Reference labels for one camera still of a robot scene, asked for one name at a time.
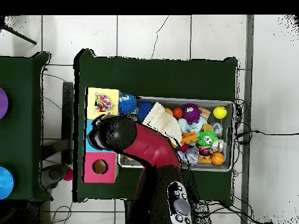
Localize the blue bowl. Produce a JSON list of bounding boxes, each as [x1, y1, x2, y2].
[[0, 166, 15, 200]]

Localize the cream knitted cloth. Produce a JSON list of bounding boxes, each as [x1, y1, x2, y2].
[[142, 101, 183, 146]]

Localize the black power cable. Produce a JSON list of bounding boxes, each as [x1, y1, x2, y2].
[[235, 129, 299, 144]]

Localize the purple spiky monster toy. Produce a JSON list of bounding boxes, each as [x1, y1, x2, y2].
[[181, 103, 202, 125]]

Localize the blue spiky ball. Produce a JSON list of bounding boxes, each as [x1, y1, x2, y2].
[[137, 100, 154, 122], [117, 93, 138, 116]]

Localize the small orange-red ball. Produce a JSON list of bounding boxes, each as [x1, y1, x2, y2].
[[172, 107, 184, 120]]

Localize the black tripod leg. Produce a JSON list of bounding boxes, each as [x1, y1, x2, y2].
[[0, 23, 37, 46]]

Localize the yellow ball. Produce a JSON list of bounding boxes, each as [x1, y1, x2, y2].
[[213, 105, 228, 120]]

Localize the green spiky toy with eyes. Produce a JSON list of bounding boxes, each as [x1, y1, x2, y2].
[[196, 129, 218, 148]]

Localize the purple bowl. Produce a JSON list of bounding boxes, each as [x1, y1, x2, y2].
[[0, 87, 9, 120]]

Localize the polka dot cloth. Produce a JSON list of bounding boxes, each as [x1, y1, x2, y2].
[[93, 92, 113, 113]]

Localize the small red ball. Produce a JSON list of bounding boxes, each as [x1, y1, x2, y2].
[[62, 167, 74, 181]]

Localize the orange toy basketball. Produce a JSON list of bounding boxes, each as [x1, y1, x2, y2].
[[210, 152, 225, 166]]

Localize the grey rounded base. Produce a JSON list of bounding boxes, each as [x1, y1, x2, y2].
[[41, 163, 69, 190]]

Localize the dark green tablecloth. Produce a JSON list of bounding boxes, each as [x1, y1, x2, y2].
[[72, 48, 239, 206], [0, 51, 53, 202]]

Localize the wooden three-hole box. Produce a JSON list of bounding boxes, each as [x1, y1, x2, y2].
[[81, 87, 123, 183]]

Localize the shallow silver mesh bin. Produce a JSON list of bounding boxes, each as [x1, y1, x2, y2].
[[117, 95, 235, 173]]

